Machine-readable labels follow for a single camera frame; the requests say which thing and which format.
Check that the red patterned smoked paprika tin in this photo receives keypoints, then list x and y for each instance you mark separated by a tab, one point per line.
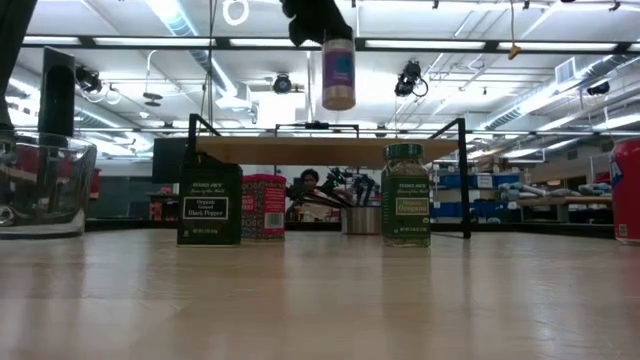
262	200

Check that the clear glass measuring cup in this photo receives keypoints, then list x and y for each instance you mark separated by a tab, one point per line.
45	200

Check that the metal utensil pot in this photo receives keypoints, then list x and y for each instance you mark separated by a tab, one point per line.
361	221

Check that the person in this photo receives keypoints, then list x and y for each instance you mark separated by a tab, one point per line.
310	180

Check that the blue storage bin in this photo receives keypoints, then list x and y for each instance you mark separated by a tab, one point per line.
495	209
457	181

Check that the garlic powder bottle purple label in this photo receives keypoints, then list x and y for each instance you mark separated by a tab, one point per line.
338	75

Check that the black ceiling fixture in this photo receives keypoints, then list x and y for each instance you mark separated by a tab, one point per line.
409	77
282	84
89	80
598	88

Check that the red soda can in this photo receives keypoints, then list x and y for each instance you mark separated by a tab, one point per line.
629	190

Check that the black monitor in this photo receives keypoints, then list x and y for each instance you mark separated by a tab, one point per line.
167	160

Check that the oregano jar green lid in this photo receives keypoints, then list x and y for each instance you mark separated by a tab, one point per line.
405	220

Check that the wooden shelf black metal frame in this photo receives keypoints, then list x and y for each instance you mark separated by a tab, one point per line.
325	152

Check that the black pepper tin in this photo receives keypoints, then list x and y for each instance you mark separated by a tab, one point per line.
210	220

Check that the silver air duct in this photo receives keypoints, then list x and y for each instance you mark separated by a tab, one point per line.
550	97
200	55

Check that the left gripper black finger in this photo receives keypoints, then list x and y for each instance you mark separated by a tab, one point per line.
305	35

